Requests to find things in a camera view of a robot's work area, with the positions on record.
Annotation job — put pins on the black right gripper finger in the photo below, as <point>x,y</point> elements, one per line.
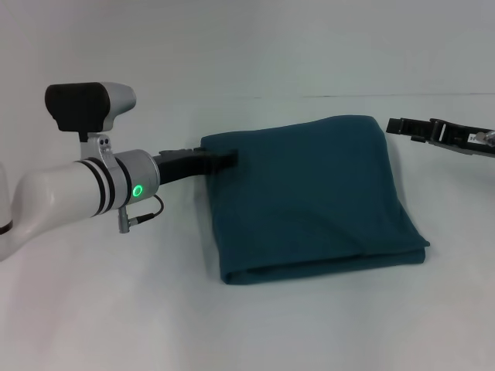
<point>406,126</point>

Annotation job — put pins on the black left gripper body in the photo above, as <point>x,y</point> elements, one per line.
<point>178,166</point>

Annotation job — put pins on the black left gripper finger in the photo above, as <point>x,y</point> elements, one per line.
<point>218,160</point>

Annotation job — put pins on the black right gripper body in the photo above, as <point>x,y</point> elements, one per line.
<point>460,137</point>

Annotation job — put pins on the blue t-shirt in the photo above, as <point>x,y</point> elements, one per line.
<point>309,193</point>

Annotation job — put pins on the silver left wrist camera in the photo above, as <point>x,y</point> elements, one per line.
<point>85,108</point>

